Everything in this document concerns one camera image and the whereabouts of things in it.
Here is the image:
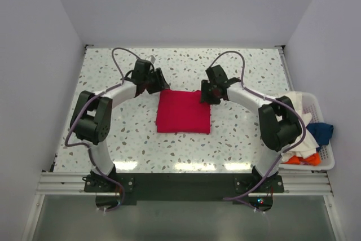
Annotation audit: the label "red t shirt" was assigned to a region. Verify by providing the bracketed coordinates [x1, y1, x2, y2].
[156, 90, 211, 134]

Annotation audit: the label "navy blue t shirt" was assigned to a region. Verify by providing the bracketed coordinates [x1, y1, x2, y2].
[306, 122, 334, 146]

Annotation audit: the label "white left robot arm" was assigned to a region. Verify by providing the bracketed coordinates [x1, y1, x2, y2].
[65, 59, 170, 178]

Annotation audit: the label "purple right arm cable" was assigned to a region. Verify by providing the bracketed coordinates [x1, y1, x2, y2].
[222, 51, 307, 207]

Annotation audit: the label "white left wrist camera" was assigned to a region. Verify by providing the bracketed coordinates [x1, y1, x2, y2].
[148, 55, 156, 64]

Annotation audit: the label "aluminium frame rails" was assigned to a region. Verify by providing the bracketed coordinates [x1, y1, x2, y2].
[22, 45, 346, 241]

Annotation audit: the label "white cream t shirt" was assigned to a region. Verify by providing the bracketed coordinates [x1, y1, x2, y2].
[281, 91, 319, 160]

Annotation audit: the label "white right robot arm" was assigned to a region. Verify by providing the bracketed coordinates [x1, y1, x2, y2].
[200, 65, 306, 178]

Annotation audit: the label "orange t shirt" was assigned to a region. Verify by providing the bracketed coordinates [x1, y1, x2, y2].
[283, 153, 322, 166]

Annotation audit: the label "white plastic laundry basket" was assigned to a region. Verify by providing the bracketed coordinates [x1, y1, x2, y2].
[280, 91, 335, 171]

